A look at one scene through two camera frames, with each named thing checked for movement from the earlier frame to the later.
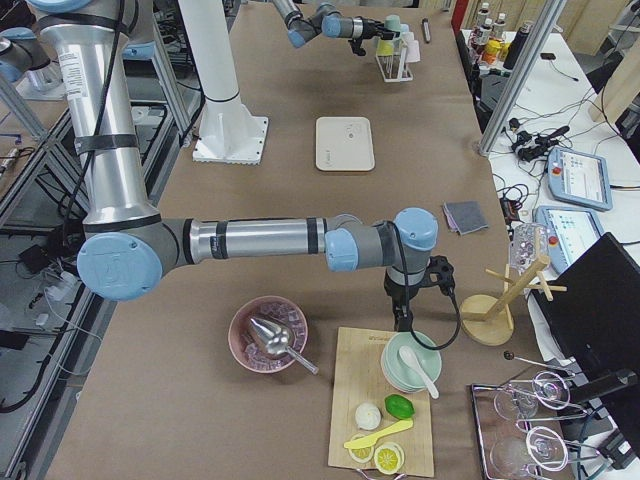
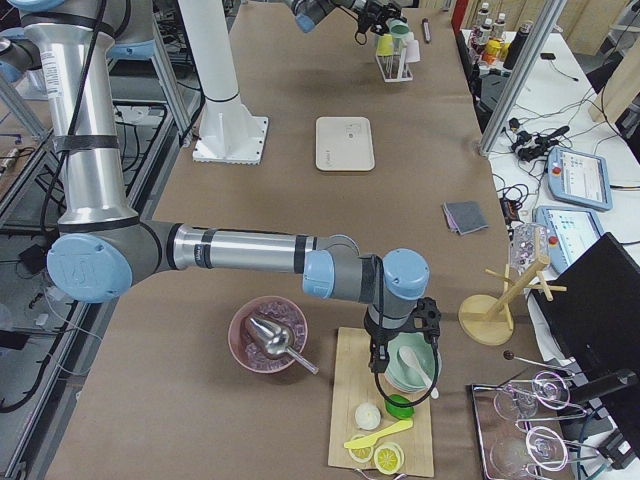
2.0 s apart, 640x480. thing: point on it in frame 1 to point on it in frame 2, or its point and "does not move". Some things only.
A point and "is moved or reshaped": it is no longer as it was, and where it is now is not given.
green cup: (393, 23) is moved or reshaped
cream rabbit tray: (344, 143) does not move
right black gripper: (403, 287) to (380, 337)
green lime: (399, 406) does not move
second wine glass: (513, 456) does not move
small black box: (509, 210) does not move
